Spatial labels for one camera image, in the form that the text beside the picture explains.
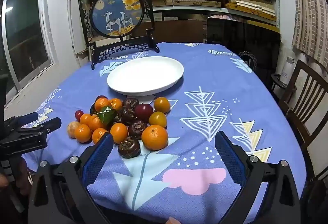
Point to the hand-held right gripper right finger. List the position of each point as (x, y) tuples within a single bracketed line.
[(230, 160)]

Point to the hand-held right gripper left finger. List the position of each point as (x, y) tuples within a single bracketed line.
[(98, 155)]

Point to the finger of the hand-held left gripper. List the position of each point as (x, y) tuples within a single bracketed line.
[(27, 118), (47, 125)]

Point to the pale yellow round fruit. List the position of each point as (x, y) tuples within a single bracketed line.
[(71, 129)]

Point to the tangerine with green leaves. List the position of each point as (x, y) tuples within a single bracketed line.
[(94, 124)]

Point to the dark brown water chestnut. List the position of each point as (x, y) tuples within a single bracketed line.
[(117, 118), (137, 128), (130, 103), (129, 147)]

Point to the dark mangosteen top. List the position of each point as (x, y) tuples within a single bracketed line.
[(127, 115)]

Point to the small dark red plum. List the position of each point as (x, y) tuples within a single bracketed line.
[(101, 97)]

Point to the large orange tangerine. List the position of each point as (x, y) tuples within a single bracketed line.
[(154, 137)]

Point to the large dark red plum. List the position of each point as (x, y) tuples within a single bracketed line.
[(144, 112)]

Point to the yellowish green tangerine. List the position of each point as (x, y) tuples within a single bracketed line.
[(157, 119)]

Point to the white oval plate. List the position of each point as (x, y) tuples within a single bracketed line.
[(143, 75)]

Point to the person's left hand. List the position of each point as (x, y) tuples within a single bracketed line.
[(24, 178)]

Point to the person's right hand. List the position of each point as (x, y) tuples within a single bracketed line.
[(171, 220)]

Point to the blue printed tablecloth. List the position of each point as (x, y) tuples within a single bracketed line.
[(217, 80)]

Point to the white framed window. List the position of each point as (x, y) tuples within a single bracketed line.
[(25, 34)]

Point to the small round black stool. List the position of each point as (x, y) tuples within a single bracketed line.
[(275, 79)]

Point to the white thermos jug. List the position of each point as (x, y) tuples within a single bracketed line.
[(287, 70)]

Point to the dark wooden chair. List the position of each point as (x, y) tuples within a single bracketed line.
[(311, 69)]

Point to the round embroidered deer screen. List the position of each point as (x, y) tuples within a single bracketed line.
[(115, 11)]

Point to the brown wooden panel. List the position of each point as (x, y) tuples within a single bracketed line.
[(174, 32)]

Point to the beige brick pattern curtain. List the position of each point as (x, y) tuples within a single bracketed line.
[(312, 9)]

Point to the black carved frame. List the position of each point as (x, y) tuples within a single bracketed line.
[(83, 16)]

